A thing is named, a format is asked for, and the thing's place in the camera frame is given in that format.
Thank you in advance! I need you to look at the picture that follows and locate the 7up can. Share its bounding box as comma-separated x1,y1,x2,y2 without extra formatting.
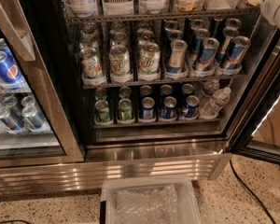
79,48,103,79
139,42,161,75
109,45,131,76

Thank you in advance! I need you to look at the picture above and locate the green can front right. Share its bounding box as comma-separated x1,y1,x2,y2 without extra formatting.
119,98,133,121

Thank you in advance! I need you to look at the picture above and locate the blue pepsi can left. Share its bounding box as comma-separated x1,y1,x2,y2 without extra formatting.
140,97,155,119

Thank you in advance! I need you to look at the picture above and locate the blue can behind glass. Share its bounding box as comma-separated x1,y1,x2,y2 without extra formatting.
0,107,23,131

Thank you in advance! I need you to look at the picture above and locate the front water bottle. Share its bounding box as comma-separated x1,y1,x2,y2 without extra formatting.
200,87,231,119

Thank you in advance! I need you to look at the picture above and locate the stainless steel fridge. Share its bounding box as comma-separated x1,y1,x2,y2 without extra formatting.
0,0,280,196

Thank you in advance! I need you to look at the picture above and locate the empty white basket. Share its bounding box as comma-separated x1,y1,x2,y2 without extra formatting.
102,0,133,16

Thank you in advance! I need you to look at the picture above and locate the large pepsi can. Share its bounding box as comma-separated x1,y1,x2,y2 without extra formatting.
0,51,22,84

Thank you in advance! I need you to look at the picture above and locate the silver can behind glass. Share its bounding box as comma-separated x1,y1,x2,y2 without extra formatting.
21,105,49,130

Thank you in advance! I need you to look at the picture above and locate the right red bull can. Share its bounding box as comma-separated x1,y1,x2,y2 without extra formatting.
220,35,251,70

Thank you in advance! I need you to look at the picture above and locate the black power cable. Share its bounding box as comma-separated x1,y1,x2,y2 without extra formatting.
229,160,278,224

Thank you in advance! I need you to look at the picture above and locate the open right fridge door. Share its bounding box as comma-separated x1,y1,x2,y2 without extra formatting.
231,40,280,164

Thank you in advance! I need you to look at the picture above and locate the bubble wrap sheet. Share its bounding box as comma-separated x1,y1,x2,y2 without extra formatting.
115,184,180,224

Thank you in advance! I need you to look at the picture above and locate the clear plastic bin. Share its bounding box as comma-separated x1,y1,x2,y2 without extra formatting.
100,175,202,224

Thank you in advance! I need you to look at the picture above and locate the green can front left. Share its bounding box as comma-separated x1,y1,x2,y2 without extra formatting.
95,100,111,123

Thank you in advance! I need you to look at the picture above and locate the blue red bull can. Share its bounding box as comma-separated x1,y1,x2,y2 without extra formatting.
194,37,219,71

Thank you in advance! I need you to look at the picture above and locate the white red bull can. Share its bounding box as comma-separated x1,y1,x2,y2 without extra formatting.
167,39,188,74

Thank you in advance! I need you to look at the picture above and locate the front left 7up can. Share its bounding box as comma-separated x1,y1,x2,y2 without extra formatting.
79,48,103,79

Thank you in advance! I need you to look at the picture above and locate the green can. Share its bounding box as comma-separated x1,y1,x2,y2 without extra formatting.
119,98,133,121
95,100,111,123

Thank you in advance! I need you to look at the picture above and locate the blue pepsi can middle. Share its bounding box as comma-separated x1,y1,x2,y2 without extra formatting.
161,96,176,119

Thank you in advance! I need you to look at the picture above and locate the blue pepsi can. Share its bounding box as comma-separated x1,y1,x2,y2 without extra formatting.
140,97,155,119
161,96,176,119
180,95,200,118

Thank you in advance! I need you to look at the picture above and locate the blue pepsi can right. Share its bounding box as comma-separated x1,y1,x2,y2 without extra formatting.
180,95,200,118

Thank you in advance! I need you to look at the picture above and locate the front right 7up can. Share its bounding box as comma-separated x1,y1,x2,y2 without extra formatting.
139,42,161,75

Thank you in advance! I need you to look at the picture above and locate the front middle 7up can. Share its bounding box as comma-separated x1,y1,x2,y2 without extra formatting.
109,45,131,76

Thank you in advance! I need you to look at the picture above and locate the left glass fridge door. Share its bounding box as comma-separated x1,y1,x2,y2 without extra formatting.
0,0,85,168

